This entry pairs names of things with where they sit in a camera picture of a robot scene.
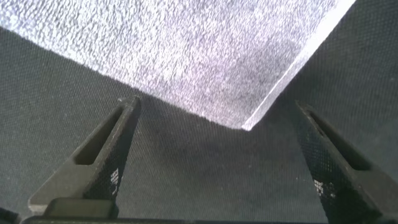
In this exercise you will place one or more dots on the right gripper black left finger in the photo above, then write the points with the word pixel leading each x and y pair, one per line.
pixel 93 155

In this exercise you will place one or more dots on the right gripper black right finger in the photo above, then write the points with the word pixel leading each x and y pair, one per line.
pixel 342 174

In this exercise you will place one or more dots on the grey towel with orange stripe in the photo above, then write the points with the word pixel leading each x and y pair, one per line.
pixel 186 46

